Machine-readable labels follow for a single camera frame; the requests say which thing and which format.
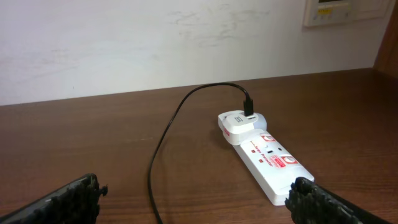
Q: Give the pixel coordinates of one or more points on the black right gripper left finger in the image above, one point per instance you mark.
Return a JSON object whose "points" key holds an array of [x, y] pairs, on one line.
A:
{"points": [[74, 203]]}

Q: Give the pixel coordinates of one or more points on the white USB charger plug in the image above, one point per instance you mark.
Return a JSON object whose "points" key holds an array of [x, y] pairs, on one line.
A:
{"points": [[238, 128]]}

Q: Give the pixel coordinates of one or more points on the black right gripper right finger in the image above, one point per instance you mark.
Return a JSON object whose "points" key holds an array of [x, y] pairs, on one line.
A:
{"points": [[310, 203]]}

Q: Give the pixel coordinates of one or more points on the beige wall control panel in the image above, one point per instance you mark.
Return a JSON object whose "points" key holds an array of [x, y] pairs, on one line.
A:
{"points": [[331, 12]]}

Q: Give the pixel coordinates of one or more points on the white power strip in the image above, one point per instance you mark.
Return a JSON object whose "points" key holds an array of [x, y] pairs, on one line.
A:
{"points": [[272, 166]]}

